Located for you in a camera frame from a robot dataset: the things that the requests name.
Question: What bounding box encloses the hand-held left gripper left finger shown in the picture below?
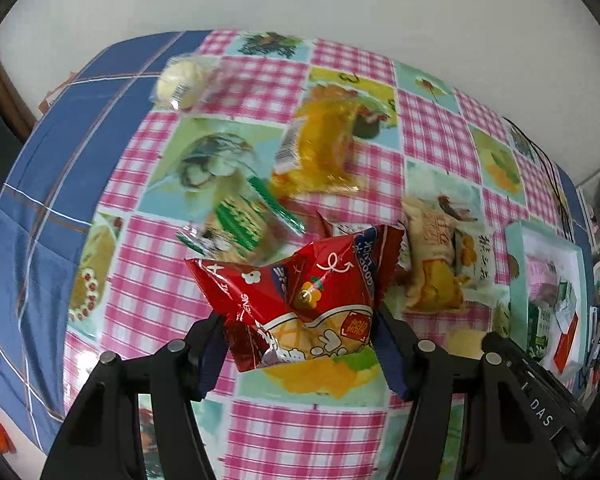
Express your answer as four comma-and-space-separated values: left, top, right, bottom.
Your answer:
40, 310, 231, 480

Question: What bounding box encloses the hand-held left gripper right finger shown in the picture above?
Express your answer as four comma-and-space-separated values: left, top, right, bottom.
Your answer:
372, 307, 526, 480

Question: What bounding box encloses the red gold packet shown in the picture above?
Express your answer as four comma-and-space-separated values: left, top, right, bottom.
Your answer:
552, 312, 581, 368

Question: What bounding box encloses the large green white biscuit packet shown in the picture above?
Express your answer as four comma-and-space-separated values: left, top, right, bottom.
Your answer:
527, 300, 553, 356

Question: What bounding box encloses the red crinkled snack packet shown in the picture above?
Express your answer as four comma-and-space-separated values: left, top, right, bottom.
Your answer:
185, 225, 406, 373

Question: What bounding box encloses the orange bread packet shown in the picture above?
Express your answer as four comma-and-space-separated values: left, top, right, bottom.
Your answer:
400, 197, 466, 313

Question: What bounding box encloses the green clear cookie packet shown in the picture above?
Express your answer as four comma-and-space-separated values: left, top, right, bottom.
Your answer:
177, 177, 306, 261

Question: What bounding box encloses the pink snack packet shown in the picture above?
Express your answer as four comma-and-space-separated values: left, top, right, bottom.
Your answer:
527, 255, 563, 301

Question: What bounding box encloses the dark red snack box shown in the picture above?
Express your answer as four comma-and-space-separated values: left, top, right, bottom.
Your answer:
320, 212, 361, 241

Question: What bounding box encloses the teal cardboard box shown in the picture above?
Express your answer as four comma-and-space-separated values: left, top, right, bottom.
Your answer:
504, 220, 588, 376

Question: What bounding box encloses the yellow snack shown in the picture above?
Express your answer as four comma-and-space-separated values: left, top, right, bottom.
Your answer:
270, 95, 366, 196

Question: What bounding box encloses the white bun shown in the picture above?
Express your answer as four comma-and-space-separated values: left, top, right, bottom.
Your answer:
152, 55, 221, 113

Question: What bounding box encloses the white fruit print packet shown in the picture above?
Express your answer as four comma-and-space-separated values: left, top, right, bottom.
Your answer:
452, 230, 498, 301

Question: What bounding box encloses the pink checked tablecloth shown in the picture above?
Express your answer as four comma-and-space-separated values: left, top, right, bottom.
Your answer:
62, 30, 581, 480

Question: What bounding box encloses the black cable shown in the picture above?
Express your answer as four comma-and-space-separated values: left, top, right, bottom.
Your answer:
502, 117, 576, 236

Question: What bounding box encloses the brown wooden frame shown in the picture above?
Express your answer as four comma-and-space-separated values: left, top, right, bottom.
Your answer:
0, 40, 38, 136

